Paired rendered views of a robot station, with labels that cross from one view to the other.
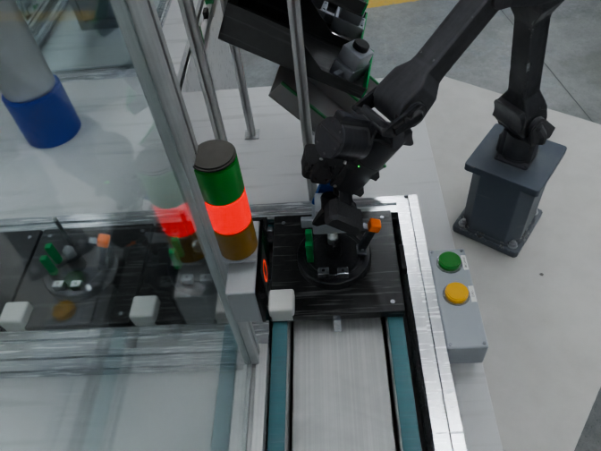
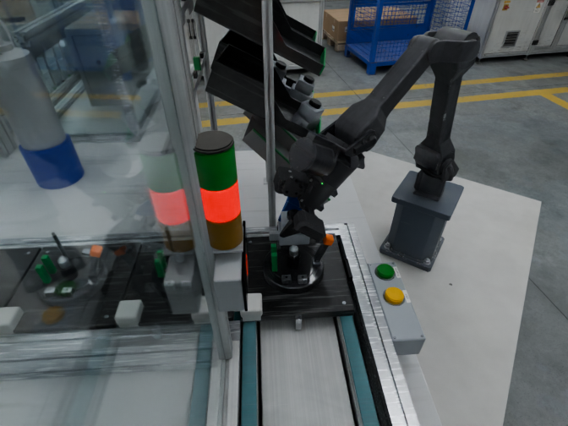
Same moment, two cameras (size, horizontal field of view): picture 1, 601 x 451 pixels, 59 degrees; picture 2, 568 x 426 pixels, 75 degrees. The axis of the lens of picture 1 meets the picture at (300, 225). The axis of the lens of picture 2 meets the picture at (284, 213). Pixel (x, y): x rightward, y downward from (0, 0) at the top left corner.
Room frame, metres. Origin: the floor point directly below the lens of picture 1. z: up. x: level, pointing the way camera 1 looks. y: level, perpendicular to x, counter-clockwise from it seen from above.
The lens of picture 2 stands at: (0.05, 0.07, 1.62)
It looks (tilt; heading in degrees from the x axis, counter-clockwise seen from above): 40 degrees down; 350
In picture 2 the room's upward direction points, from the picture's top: straight up
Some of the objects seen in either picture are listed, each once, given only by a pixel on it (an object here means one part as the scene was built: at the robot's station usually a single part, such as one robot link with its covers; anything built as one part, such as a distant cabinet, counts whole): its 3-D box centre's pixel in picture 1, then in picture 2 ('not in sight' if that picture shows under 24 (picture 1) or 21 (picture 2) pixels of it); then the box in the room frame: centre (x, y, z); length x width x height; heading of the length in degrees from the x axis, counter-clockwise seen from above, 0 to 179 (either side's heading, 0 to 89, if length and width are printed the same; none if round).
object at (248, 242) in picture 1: (234, 233); (223, 225); (0.43, 0.08, 1.28); 0.05 x 0.05 x 0.05
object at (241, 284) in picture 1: (233, 228); (223, 221); (0.43, 0.08, 1.29); 0.12 x 0.05 x 0.25; 174
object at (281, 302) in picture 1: (282, 305); (251, 307); (0.52, 0.05, 0.97); 0.05 x 0.05 x 0.04; 84
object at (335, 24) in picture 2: not in sight; (366, 28); (5.88, -2.25, 0.20); 1.20 x 0.80 x 0.41; 92
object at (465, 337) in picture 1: (453, 303); (391, 304); (0.50, -0.26, 0.93); 0.21 x 0.07 x 0.06; 174
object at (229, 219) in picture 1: (226, 205); (219, 196); (0.43, 0.08, 1.33); 0.05 x 0.05 x 0.05
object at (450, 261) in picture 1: (449, 262); (385, 272); (0.57, -0.27, 0.96); 0.04 x 0.04 x 0.02
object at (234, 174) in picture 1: (218, 174); (215, 162); (0.43, 0.08, 1.38); 0.05 x 0.05 x 0.05
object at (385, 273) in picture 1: (334, 262); (292, 272); (0.61, -0.06, 0.96); 0.24 x 0.24 x 0.02; 84
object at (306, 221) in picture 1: (324, 211); (289, 226); (0.61, -0.04, 1.11); 0.08 x 0.04 x 0.07; 84
